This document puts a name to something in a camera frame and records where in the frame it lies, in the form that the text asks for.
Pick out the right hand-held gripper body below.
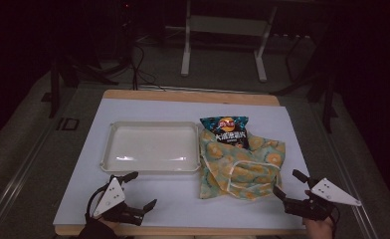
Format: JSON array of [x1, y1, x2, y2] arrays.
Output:
[[283, 177, 363, 222]]

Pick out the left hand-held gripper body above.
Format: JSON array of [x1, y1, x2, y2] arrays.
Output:
[[93, 176, 146, 227]]

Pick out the white plastic tray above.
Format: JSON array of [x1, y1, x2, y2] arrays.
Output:
[[99, 120, 203, 176]]

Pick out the pineapple print cloth bag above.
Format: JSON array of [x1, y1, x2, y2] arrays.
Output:
[[197, 128, 288, 201]]

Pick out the dark potato chips packet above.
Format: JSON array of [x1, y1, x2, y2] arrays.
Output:
[[199, 115, 251, 150]]

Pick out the person's left hand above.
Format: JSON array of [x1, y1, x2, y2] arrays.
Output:
[[97, 214, 121, 231]]

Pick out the person's right hand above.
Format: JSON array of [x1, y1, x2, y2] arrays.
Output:
[[302, 189, 336, 239]]

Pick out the white table mat board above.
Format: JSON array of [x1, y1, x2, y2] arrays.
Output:
[[52, 97, 312, 231]]

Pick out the black tripod stand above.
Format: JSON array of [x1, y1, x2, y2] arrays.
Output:
[[270, 33, 339, 134]]

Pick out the wooden table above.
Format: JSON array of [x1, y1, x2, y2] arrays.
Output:
[[53, 88, 309, 237]]

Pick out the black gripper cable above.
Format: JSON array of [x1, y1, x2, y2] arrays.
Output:
[[85, 183, 115, 221]]

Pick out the black floor cable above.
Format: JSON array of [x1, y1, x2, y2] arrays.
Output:
[[128, 43, 167, 92]]

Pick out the white metal stand frame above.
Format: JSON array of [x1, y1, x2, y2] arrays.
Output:
[[180, 0, 279, 84]]

